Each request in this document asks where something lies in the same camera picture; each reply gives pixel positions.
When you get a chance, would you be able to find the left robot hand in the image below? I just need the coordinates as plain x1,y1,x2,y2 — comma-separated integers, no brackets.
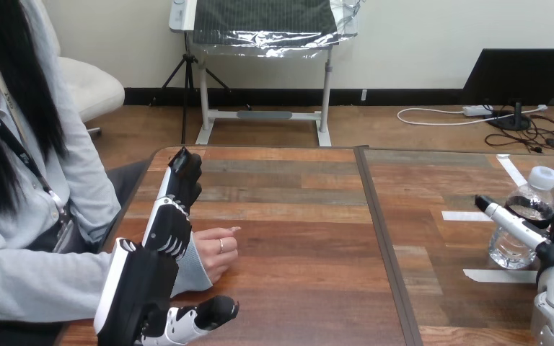
93,146,240,346

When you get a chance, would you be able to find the person's hand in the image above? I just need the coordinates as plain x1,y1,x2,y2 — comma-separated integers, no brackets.
193,226,242,286

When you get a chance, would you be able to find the clear water bottle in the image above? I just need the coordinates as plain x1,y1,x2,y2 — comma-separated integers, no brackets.
488,165,554,270

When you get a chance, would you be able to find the person's forearm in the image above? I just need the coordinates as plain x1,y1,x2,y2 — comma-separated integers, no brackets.
0,231,214,324

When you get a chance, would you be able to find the person's body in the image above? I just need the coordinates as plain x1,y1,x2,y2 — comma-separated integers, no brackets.
0,0,151,346

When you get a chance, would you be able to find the white desk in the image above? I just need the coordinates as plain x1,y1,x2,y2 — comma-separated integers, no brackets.
169,0,336,148

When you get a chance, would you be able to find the white power strip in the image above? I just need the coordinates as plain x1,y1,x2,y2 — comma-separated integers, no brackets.
462,104,494,117

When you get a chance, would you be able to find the dark screen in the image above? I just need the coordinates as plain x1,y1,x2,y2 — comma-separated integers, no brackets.
460,48,554,133

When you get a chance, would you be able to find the black tripod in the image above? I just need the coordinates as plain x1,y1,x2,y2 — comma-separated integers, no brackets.
149,32,252,145

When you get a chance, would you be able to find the white cushioned chair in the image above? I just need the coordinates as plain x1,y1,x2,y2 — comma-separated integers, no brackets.
33,0,126,136

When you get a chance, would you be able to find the foil sheet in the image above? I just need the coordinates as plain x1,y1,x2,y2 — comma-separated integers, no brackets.
191,0,363,60

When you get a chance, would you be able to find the tangle of cables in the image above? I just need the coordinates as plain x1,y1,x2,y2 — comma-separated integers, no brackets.
483,110,554,155

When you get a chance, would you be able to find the white cable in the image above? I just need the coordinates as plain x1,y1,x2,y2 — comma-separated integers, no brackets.
395,104,549,127

